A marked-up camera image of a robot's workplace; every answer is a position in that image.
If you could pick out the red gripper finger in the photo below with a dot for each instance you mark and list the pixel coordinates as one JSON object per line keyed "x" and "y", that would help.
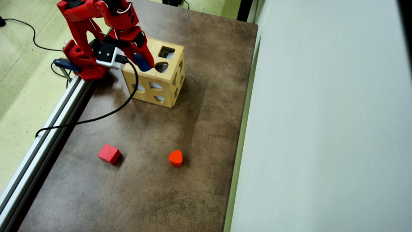
{"x": 130, "y": 51}
{"x": 147, "y": 54}

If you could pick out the blue cylinder block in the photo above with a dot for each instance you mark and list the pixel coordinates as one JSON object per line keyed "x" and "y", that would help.
{"x": 141, "y": 62}

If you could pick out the red robot arm base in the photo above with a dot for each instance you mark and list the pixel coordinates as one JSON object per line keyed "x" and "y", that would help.
{"x": 90, "y": 72}

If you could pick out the red robot arm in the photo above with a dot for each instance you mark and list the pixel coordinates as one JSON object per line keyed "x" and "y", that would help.
{"x": 77, "y": 29}

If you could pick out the wooden shape sorter box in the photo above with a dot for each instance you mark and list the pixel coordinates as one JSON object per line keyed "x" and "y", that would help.
{"x": 148, "y": 79}

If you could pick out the blue clamp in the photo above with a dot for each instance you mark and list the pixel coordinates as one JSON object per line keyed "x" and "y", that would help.
{"x": 64, "y": 63}

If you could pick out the red cube block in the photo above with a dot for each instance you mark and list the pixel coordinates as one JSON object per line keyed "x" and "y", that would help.
{"x": 109, "y": 154}

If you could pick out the orange heart-shaped block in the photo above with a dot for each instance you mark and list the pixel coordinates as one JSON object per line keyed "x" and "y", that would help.
{"x": 175, "y": 158}

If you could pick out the small black floor object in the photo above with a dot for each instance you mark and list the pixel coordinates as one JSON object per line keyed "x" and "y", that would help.
{"x": 2, "y": 22}

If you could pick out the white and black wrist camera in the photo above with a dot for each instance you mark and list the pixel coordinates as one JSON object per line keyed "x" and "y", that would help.
{"x": 107, "y": 56}

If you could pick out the black vertical post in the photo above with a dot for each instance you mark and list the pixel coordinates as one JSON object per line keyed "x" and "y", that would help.
{"x": 244, "y": 9}

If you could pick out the aluminium profile rail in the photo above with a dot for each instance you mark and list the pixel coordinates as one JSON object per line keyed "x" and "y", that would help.
{"x": 51, "y": 129}

